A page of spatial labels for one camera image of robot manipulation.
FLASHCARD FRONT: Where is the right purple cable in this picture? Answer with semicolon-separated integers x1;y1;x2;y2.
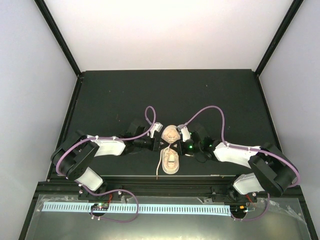
184;106;300;222

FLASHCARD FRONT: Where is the white shoelace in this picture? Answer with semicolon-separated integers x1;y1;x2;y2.
155;148;193;180

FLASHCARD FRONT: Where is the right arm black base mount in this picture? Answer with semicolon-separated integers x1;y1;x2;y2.
209;190;257;203

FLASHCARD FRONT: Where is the left small circuit board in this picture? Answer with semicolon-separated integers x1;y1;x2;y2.
90;203;109;211

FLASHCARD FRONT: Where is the left black frame post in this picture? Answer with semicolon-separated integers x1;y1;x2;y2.
34;0;82;77

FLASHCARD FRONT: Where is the white slotted cable duct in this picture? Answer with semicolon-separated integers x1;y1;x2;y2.
42;202;231;217

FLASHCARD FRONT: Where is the right black frame post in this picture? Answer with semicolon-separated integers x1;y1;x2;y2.
255;0;304;77

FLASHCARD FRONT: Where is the beige sneaker shoe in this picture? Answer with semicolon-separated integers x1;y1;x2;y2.
160;125;181;175

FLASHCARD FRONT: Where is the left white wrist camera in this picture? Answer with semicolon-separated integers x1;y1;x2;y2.
149;122;163;138

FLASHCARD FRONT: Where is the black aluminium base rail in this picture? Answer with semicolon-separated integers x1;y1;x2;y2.
102;175;235;197

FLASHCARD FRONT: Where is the right small circuit board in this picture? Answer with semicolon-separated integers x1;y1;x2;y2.
235;205;256;213

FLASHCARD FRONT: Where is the small circuit board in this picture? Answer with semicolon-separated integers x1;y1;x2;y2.
235;205;256;213
90;203;109;211

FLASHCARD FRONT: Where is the black frame post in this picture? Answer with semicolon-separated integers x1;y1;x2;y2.
255;0;304;77
34;0;82;77

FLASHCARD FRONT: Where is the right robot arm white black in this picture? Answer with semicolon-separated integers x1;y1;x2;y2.
170;124;300;202

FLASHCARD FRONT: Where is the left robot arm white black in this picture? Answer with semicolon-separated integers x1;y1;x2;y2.
50;120;169;200

